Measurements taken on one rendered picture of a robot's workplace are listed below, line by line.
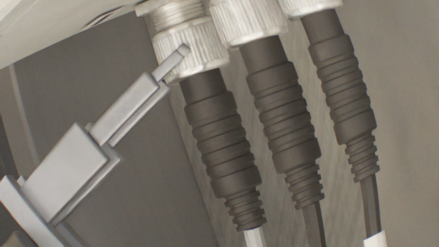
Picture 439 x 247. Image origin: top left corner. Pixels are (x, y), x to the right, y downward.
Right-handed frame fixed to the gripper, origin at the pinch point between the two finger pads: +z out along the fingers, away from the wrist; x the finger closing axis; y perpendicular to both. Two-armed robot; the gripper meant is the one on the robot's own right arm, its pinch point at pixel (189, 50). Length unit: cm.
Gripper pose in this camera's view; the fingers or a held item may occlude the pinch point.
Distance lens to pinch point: 65.6
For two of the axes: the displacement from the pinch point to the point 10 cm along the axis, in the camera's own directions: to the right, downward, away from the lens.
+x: -1.3, -0.1, -9.9
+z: 7.2, -6.9, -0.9
